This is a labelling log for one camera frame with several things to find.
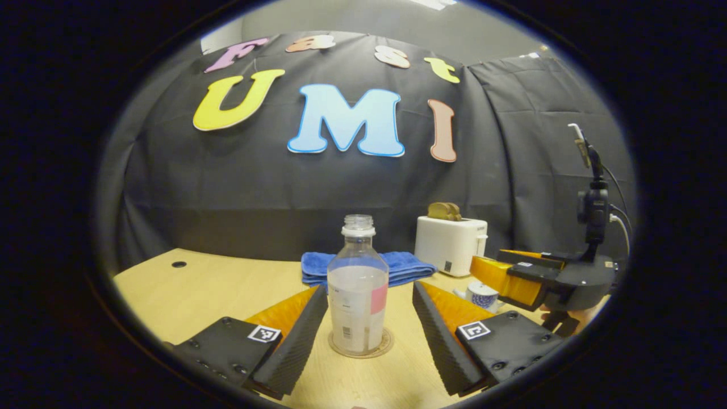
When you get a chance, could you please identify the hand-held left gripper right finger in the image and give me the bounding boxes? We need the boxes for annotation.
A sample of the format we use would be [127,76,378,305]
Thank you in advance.
[412,281,566,397]

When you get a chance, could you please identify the white toaster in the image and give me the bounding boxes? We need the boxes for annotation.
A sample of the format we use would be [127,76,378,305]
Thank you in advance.
[415,216,489,278]

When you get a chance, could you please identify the black cable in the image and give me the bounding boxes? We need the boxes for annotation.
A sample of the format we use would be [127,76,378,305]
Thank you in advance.
[601,164,630,218]

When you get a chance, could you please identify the folded blue towel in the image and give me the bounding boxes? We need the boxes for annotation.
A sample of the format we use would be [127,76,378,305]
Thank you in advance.
[301,251,437,288]

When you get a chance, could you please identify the white blue patterned teacup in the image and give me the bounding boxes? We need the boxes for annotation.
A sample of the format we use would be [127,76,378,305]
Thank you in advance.
[453,281,506,315]

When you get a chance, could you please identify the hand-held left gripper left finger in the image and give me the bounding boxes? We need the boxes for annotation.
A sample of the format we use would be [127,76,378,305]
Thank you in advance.
[165,285,330,401]

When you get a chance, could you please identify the black backdrop cloth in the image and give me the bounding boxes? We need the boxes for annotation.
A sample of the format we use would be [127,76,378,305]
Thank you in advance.
[99,31,634,271]

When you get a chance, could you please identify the white cable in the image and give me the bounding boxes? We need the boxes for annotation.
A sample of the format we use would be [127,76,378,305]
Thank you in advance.
[609,213,632,257]

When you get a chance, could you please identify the clear plastic water bottle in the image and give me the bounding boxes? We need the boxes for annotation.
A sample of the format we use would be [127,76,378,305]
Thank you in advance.
[327,214,390,356]

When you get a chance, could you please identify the round brown coaster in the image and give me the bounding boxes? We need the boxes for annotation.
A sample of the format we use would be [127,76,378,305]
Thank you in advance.
[328,328,395,359]

